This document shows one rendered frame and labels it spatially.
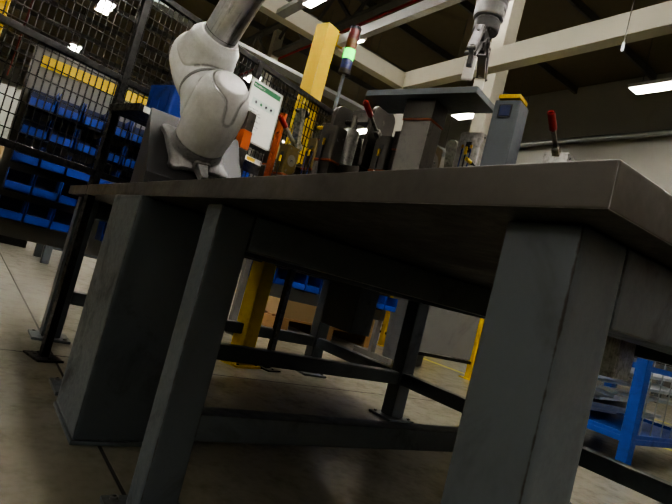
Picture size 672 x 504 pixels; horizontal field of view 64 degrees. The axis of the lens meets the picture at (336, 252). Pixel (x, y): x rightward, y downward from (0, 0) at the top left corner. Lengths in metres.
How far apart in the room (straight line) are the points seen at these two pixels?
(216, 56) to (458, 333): 4.11
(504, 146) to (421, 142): 0.25
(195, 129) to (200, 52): 0.23
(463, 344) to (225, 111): 4.21
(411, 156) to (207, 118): 0.58
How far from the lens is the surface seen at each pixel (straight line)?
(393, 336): 5.29
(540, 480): 0.51
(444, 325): 5.12
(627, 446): 3.30
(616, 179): 0.45
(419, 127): 1.60
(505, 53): 6.31
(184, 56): 1.68
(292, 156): 2.16
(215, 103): 1.51
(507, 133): 1.48
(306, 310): 5.26
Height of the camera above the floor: 0.56
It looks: 4 degrees up
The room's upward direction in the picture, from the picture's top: 15 degrees clockwise
